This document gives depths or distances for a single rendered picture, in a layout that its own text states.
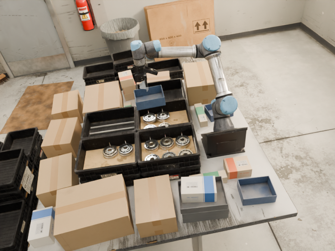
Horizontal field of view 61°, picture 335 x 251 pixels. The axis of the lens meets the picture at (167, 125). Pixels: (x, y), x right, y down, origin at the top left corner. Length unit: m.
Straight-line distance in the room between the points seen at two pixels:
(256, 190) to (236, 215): 0.22
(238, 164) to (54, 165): 1.24
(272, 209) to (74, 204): 1.16
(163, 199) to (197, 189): 0.20
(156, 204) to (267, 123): 2.08
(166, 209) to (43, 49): 3.86
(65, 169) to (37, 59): 3.31
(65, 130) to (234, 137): 1.27
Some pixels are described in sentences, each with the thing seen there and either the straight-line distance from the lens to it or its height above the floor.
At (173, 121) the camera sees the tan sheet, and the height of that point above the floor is 0.83.
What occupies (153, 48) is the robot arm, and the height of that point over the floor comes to 1.42.
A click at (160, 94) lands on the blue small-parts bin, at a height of 1.07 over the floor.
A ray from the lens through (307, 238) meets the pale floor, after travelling 2.64.
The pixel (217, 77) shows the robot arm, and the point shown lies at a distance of 1.92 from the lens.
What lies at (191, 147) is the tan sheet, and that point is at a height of 0.83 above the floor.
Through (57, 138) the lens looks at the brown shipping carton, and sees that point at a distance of 2.28.
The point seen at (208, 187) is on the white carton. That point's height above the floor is 0.89.
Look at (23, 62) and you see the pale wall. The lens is 5.20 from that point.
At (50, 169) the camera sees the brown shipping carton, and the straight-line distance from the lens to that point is 2.07.
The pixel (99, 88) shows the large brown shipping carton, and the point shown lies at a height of 0.90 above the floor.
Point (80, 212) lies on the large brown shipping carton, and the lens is 1.72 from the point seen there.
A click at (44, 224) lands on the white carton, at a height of 0.79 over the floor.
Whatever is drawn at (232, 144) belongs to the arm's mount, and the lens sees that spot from 2.02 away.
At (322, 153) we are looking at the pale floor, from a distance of 3.24.
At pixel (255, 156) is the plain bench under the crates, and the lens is 2.10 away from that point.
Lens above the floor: 2.25
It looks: 42 degrees down
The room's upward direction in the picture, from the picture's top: 8 degrees counter-clockwise
